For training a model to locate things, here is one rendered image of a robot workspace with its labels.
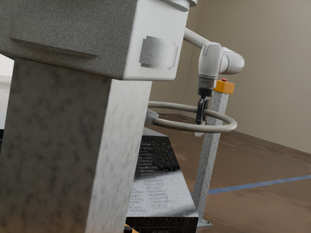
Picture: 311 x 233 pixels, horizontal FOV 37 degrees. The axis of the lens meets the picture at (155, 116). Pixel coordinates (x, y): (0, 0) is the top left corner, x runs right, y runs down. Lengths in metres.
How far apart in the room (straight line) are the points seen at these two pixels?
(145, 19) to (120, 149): 0.24
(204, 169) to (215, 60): 1.46
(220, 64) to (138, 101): 1.36
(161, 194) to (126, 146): 0.90
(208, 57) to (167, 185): 0.67
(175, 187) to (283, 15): 7.21
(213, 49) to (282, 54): 6.56
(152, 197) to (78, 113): 0.99
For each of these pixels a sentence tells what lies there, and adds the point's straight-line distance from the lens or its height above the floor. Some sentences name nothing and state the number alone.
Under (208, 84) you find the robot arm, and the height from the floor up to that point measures 1.10.
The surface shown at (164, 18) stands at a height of 1.26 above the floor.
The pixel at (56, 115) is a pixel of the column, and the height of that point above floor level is 1.07.
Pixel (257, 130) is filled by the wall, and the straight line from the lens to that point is 8.84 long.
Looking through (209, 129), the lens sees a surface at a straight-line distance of 1.84.
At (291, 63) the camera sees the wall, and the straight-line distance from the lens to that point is 8.60.
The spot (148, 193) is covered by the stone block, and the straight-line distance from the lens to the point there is 1.73.
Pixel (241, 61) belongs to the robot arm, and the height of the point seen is 1.23.
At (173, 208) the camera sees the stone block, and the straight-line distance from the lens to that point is 1.77.
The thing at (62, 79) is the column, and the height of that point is 1.13.
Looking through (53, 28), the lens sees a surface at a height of 1.21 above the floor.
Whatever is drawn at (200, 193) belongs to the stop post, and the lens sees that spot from 3.53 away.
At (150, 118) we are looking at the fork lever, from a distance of 1.81.
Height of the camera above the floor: 1.20
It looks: 8 degrees down
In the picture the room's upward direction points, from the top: 11 degrees clockwise
